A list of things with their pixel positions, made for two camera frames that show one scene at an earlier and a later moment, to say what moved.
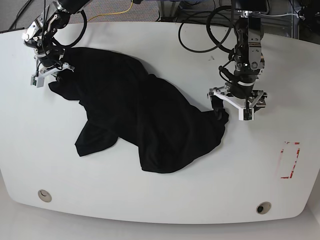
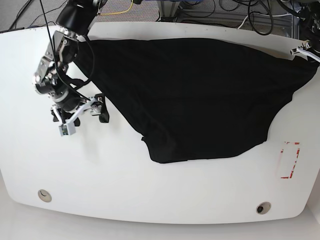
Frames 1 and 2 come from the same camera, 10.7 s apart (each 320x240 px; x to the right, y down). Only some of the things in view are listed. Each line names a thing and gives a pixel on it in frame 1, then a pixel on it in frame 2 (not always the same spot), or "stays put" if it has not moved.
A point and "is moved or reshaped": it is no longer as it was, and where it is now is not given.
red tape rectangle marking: (282, 151) stays put
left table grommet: (44, 195) stays put
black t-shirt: (121, 103) is moved or reshaped
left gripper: (50, 59) -> (69, 101)
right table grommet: (263, 207) stays put
